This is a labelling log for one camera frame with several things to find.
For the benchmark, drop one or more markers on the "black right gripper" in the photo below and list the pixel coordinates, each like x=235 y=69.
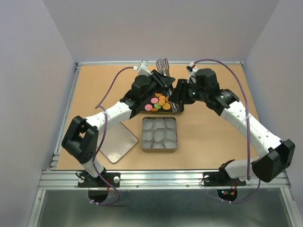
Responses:
x=177 y=96

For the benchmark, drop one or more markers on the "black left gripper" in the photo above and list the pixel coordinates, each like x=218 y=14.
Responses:
x=162 y=80

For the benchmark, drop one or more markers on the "metal tongs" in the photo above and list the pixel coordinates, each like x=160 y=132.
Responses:
x=162 y=66

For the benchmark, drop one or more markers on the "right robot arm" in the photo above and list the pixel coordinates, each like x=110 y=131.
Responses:
x=274 y=154

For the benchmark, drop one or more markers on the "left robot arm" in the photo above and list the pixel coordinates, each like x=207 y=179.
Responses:
x=85 y=136

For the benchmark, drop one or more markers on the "orange swirl cookie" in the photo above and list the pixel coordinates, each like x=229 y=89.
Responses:
x=157 y=95

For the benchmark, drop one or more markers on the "black cookie tray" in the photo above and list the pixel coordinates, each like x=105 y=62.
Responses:
x=160 y=110

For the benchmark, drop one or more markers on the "pink round cookie upper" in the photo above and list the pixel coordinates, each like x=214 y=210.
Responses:
x=154 y=100

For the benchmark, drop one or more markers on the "pink round cookie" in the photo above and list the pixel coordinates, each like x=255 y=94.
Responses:
x=154 y=100
x=148 y=107

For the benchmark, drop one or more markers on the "orange dotted cookie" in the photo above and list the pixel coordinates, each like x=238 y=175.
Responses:
x=166 y=106

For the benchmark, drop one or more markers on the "orange leaf cookie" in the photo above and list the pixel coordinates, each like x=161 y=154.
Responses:
x=154 y=110

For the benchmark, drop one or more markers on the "pink round cookie lower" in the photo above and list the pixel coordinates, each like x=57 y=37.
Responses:
x=148 y=107

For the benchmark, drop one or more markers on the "square cookie tin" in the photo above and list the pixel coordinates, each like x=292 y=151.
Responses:
x=159 y=134

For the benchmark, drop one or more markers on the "tin lid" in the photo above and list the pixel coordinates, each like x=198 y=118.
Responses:
x=118 y=141

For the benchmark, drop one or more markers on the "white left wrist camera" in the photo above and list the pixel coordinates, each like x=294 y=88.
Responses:
x=142 y=69

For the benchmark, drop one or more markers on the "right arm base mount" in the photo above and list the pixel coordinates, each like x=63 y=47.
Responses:
x=220 y=179

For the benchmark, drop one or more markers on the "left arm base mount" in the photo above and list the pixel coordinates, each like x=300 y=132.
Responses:
x=87 y=181

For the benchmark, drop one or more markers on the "aluminium front rail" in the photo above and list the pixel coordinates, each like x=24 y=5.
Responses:
x=130 y=180

